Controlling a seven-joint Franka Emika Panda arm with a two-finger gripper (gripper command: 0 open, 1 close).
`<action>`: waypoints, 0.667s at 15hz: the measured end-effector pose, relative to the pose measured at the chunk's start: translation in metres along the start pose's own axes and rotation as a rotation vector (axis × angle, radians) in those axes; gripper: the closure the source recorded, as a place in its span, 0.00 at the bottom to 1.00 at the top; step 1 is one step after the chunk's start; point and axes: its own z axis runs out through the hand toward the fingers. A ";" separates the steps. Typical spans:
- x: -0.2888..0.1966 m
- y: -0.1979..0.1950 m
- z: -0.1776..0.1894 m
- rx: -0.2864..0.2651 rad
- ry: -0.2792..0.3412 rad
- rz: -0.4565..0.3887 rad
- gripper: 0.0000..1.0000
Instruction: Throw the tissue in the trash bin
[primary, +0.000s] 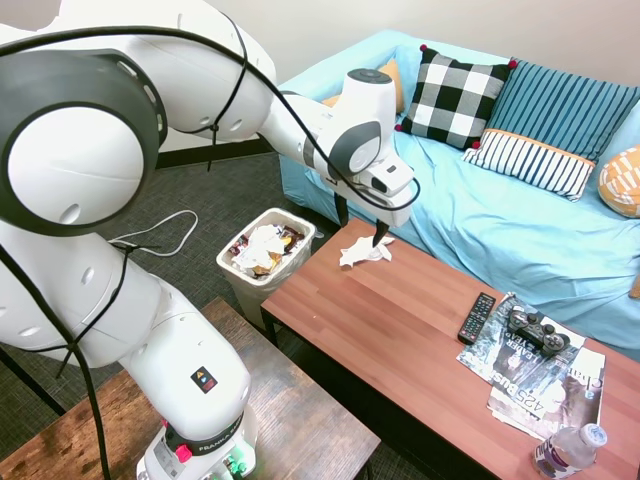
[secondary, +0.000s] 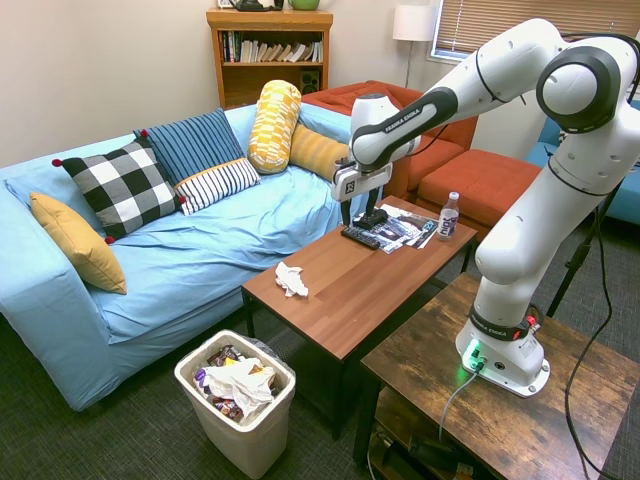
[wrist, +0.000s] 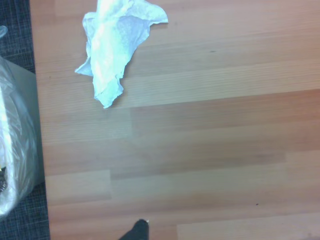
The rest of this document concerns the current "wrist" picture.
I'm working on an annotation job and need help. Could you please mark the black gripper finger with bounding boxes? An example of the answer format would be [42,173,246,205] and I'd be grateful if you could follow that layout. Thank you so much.
[117,218,150,240]

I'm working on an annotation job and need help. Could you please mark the white tissue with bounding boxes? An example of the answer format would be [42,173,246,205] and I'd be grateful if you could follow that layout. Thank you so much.
[74,0,169,109]

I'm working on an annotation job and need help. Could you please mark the grey trash bin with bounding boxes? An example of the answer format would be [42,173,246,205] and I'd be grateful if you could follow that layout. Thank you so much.
[4,59,46,198]

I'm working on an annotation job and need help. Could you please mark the clear plastic bin liner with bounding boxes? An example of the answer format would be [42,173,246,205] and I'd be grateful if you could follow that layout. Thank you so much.
[0,25,39,222]

